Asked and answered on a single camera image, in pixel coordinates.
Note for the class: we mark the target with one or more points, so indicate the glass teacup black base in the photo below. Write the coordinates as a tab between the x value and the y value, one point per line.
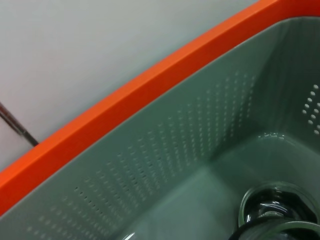
287	225
265	197

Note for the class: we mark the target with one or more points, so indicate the grey perforated storage bin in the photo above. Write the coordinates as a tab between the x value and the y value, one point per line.
175	150

